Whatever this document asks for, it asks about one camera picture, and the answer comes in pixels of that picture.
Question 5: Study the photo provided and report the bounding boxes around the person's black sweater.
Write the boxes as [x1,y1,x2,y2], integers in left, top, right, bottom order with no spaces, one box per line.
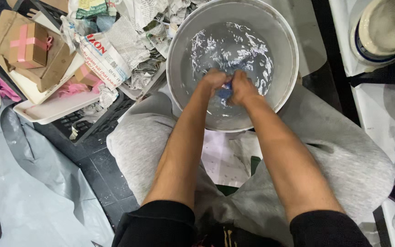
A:
[112,200,373,247]

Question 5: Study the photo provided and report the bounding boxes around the black plastic crate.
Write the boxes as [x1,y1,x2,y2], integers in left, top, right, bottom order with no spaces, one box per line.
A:
[33,90,137,146]

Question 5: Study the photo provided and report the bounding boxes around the grey plastic bucket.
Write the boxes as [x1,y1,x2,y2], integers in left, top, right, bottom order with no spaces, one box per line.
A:
[166,0,299,133]

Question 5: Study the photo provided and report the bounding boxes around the white plastic tray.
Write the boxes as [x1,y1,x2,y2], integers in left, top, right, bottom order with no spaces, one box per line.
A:
[13,90,103,125]

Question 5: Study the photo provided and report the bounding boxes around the heap of crumpled newspapers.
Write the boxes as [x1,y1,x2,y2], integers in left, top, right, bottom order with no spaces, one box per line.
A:
[60,0,208,91]

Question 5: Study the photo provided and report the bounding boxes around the person's grey sweatpants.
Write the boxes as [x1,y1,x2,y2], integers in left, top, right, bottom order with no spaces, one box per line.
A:
[106,84,395,247]

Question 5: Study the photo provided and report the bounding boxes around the flat brown cardboard box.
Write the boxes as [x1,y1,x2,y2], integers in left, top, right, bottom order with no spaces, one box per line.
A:
[0,10,77,93]

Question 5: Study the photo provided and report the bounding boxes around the blue cloth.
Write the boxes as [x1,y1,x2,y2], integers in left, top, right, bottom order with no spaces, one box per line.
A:
[216,81,234,100]

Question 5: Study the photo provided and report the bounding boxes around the person's right hand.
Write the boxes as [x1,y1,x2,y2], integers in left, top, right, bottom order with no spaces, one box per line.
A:
[226,70,260,106]

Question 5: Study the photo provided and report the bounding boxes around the person's left hand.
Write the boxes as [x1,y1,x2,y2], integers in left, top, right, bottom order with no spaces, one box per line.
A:
[202,68,232,97]

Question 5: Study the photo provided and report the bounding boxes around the white ceramic jar blue band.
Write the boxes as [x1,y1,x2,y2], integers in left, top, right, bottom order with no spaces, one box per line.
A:
[350,0,395,66]

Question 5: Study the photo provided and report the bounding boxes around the grey plastic sheet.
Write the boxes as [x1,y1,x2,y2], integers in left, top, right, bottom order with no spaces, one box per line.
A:
[0,99,115,247]

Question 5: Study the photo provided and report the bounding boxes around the brown box with pink ribbon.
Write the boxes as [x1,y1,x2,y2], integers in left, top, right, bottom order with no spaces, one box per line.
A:
[8,23,53,70]

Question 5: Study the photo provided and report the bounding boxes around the small brown box pink ribbon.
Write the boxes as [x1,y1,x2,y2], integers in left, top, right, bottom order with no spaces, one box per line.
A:
[74,64,104,88]

